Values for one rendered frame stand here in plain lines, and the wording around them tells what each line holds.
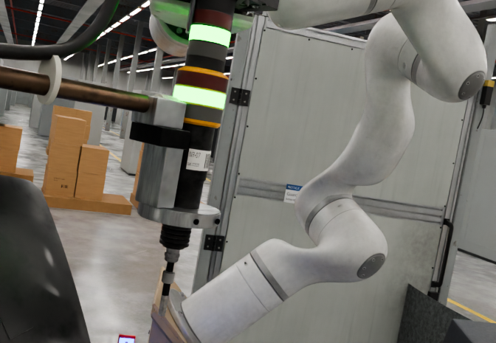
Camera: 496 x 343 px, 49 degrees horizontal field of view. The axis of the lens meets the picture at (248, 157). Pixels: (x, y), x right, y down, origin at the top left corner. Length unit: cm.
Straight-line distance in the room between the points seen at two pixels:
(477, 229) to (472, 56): 962
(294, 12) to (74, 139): 727
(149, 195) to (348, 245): 66
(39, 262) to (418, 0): 63
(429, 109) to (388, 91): 162
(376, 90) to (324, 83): 141
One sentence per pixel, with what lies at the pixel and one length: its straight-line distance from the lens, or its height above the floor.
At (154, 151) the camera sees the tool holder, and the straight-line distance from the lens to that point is 44.
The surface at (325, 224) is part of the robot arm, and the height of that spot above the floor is 137.
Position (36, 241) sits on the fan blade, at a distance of 53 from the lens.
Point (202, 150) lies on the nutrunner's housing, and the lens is 45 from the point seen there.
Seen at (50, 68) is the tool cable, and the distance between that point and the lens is 38.
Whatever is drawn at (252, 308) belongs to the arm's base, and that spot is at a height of 118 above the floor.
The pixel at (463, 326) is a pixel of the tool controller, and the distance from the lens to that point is 109.
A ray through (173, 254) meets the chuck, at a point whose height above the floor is 141.
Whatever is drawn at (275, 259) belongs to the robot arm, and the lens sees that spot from 109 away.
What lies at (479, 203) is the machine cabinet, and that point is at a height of 93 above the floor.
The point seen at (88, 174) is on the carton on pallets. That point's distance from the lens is 800.
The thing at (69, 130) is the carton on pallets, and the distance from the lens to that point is 792.
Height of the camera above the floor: 153
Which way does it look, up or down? 3 degrees down
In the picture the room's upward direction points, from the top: 10 degrees clockwise
